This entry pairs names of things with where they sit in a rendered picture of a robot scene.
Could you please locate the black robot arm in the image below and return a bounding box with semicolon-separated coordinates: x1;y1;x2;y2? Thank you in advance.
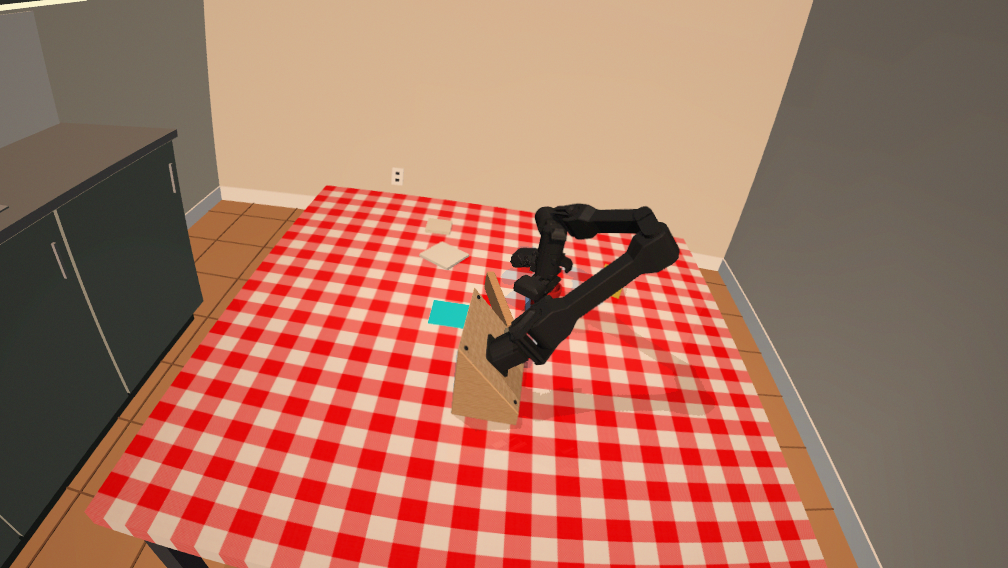
486;204;680;378

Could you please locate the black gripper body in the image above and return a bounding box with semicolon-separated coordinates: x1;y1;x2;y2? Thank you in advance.
513;247;573;301

